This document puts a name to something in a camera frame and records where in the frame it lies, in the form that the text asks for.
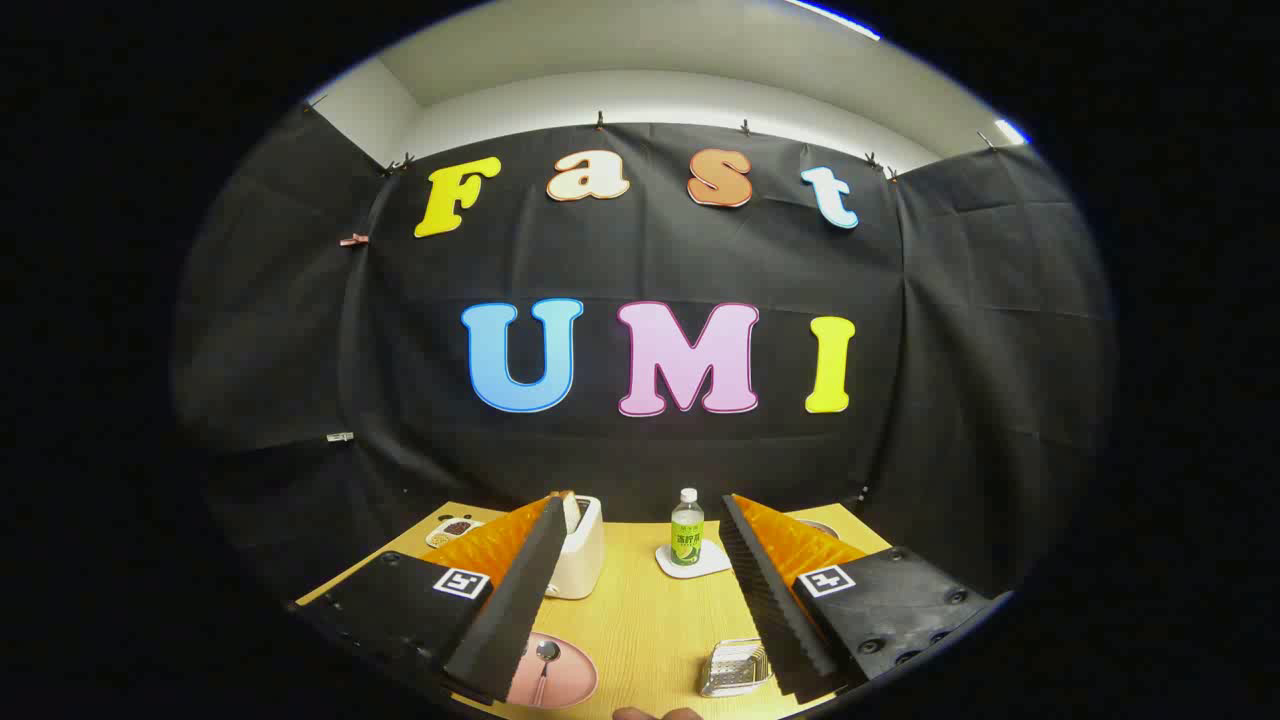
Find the spoon with red checked handle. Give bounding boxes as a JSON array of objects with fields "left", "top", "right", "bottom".
[{"left": 530, "top": 640, "right": 563, "bottom": 707}]

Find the white toaster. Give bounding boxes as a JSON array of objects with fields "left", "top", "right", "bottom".
[{"left": 545, "top": 495, "right": 606, "bottom": 601}]

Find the white divided condiment dish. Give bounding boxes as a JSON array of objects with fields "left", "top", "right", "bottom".
[{"left": 425, "top": 515, "right": 486, "bottom": 549}]

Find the white square coaster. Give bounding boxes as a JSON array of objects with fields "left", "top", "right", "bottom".
[{"left": 655, "top": 540, "right": 733, "bottom": 579}]

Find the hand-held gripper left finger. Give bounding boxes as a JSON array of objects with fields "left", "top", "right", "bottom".
[{"left": 290, "top": 490, "right": 576, "bottom": 706}]

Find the green label drink bottle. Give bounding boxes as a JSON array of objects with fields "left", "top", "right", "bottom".
[{"left": 670, "top": 488, "right": 706, "bottom": 567}]

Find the row of black cloth clips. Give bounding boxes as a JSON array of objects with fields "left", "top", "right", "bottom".
[{"left": 305, "top": 93, "right": 996, "bottom": 181}]

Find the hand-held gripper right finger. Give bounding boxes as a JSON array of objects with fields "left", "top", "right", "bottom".
[{"left": 720, "top": 493, "right": 996, "bottom": 704}]

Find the metal wire cutlery basket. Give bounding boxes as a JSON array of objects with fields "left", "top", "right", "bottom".
[{"left": 698, "top": 638, "right": 773, "bottom": 698}]

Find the pink round plate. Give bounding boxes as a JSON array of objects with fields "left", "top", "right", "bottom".
[{"left": 505, "top": 632, "right": 599, "bottom": 709}]

